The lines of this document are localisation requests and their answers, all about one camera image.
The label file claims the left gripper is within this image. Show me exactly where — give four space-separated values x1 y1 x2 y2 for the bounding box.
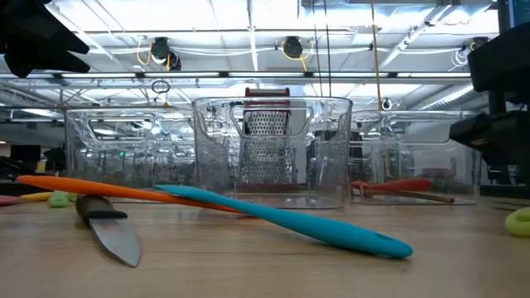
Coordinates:
0 0 91 79

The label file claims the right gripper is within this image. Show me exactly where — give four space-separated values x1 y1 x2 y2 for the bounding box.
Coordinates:
449 110 530 166

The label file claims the clear plastic bin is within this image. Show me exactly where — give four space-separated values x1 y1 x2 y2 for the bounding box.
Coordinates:
349 109 484 207
64 108 200 191
190 96 354 210

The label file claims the lime green silicone spoon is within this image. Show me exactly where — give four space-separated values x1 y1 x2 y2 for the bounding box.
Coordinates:
503 205 530 239

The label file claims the red silicone spoon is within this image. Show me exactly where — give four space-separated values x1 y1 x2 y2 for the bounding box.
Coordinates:
350 177 434 194

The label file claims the orange silicone spatula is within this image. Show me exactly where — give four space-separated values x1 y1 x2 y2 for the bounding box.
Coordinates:
16 174 245 214

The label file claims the yellow silicone spatula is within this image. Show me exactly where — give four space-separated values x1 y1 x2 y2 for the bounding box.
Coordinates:
19 190 80 203

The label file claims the small black handled knife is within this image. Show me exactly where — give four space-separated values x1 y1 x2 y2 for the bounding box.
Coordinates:
75 194 142 268

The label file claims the blue silicone spatula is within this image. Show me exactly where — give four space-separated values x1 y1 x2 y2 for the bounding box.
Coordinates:
152 184 414 260

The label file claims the black monitor stand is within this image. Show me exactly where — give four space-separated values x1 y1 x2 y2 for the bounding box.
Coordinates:
487 91 509 113

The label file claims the computer monitor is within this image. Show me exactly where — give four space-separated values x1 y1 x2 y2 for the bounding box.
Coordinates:
498 0 530 32

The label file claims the long ceiling light bar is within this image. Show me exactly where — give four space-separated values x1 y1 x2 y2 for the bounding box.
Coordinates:
0 70 473 80

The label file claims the silver ventilation duct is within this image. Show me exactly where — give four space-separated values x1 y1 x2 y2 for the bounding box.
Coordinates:
422 84 475 111

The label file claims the yellow hanging cable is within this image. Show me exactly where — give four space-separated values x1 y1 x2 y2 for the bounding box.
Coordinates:
369 0 384 112

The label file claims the red handled steel box grater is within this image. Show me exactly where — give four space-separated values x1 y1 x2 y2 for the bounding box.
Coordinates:
239 86 299 195

